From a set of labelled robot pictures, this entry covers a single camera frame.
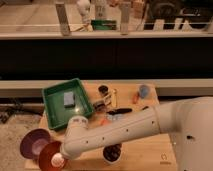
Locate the orange handled tool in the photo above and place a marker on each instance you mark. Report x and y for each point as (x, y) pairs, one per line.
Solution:
(135, 98)

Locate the blue-grey sponge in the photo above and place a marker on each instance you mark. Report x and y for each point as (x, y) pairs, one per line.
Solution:
(69, 99)

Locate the red bowl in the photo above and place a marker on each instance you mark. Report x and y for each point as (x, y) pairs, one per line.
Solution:
(45, 156)

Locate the white bowl with dark contents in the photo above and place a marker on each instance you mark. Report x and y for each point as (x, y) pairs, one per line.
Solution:
(112, 154)

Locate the green plastic tray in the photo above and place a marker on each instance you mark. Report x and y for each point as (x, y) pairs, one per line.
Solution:
(58, 115)

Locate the small dark cup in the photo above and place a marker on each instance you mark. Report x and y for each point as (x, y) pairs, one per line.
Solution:
(103, 90)

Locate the purple bowl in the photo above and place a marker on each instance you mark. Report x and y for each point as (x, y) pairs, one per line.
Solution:
(33, 142)

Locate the blue cup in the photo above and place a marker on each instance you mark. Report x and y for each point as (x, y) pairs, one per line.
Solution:
(144, 91)

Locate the black handled tool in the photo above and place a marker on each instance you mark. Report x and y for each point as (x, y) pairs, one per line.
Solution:
(119, 111)

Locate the wooden spatula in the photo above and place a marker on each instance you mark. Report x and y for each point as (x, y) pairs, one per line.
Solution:
(114, 98)

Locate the orange ball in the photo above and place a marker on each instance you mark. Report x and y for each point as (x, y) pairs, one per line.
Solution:
(104, 122)

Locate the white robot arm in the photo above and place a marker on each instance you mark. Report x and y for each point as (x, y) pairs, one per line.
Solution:
(188, 122)

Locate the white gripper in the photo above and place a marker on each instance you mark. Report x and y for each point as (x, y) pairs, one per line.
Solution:
(57, 160)

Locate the small dark jar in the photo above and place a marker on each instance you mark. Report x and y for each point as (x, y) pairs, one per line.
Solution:
(99, 106)

